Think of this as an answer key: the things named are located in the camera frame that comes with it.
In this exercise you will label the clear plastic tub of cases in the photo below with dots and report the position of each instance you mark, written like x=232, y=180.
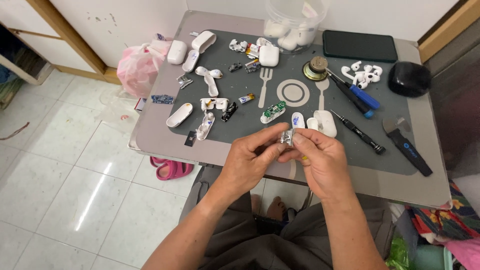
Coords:
x=294, y=26

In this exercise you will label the round brass speaker magnet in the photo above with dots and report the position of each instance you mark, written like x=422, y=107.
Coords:
x=315, y=69

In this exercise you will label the small black flat square piece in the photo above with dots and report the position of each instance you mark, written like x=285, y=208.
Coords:
x=190, y=138

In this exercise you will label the white lid with blue scribble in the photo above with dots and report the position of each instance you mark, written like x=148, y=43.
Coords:
x=190, y=60

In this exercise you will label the closed white earbud case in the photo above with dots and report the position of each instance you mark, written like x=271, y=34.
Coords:
x=269, y=56

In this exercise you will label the green circuit board on frame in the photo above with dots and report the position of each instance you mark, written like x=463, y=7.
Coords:
x=273, y=111

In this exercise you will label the small black magnet block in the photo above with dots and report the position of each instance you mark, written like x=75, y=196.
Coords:
x=235, y=67

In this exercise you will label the floral patterned cloth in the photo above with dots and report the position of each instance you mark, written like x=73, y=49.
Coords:
x=446, y=217

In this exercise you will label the hollow white case shell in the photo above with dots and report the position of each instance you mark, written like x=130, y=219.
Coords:
x=204, y=41

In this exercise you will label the black rectangular component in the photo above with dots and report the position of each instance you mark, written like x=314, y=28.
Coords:
x=229, y=111

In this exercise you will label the white frame with metal parts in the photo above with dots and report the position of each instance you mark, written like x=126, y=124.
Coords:
x=205, y=126

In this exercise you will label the large white open case shell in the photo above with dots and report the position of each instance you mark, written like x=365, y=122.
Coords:
x=327, y=122

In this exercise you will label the wooden framed cabinet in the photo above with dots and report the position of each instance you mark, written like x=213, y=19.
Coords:
x=41, y=41

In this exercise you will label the small white case piece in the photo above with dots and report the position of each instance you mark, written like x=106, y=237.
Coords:
x=312, y=123

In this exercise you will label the pink plastic bag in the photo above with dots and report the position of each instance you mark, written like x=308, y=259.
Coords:
x=140, y=67

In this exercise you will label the white ribbed inner frame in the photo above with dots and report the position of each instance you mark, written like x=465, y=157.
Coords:
x=237, y=45

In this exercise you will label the blue circuit board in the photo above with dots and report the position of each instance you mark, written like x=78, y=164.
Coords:
x=162, y=99

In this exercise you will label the pink sandals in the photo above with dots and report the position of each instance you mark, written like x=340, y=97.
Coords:
x=170, y=168

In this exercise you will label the white inner frame with sockets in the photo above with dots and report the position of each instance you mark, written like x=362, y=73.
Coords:
x=213, y=103

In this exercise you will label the small metal hinge piece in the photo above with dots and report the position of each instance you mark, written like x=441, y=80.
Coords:
x=287, y=137

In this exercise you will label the small silver yellow battery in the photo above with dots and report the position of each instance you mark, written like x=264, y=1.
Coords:
x=246, y=98

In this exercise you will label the small white lid blue mark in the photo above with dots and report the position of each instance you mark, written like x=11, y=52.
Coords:
x=298, y=120

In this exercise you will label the grey placemat with cutlery print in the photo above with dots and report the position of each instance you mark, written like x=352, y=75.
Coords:
x=292, y=71

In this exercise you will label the plain white case lid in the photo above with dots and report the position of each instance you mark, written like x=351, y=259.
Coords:
x=179, y=115

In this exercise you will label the person's foot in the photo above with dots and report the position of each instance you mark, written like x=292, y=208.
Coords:
x=276, y=208

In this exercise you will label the black smartphone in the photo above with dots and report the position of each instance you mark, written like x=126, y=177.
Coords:
x=359, y=45

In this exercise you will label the thin black precision screwdriver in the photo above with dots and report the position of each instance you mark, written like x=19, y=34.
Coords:
x=358, y=131

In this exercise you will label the green plastic bag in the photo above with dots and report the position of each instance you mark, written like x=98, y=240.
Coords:
x=397, y=255

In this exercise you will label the tiny white clip piece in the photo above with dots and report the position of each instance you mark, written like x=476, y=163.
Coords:
x=194, y=33

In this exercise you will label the small red white box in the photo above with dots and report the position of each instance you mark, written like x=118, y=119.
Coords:
x=140, y=105

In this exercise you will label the long white plastic insert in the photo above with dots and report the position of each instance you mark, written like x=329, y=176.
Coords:
x=212, y=86

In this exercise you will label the clear plastic bag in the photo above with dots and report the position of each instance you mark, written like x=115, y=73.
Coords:
x=116, y=107

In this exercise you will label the person's right hand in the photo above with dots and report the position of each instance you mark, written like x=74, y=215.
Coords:
x=326, y=168

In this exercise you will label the white case body shell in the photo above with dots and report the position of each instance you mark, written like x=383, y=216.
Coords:
x=176, y=52

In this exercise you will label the white double cup insert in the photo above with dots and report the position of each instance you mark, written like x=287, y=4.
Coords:
x=213, y=72

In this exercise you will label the person's left hand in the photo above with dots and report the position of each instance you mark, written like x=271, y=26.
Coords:
x=242, y=161

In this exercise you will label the small white plastic part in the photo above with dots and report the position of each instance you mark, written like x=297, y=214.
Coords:
x=263, y=41

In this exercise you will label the white frame with red parts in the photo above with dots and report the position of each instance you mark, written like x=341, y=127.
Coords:
x=252, y=50

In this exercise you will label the black rounded case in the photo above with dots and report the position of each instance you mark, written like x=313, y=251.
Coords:
x=409, y=78

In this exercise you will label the person's grey trousers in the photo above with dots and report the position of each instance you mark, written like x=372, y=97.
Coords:
x=240, y=240

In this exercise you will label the black screwdriver with blue cap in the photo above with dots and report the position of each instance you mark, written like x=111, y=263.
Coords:
x=352, y=98

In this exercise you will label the pile of white earbuds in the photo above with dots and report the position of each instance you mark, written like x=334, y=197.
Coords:
x=363, y=74

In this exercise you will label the battery with circuit strip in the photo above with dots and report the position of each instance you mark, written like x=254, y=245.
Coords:
x=252, y=65

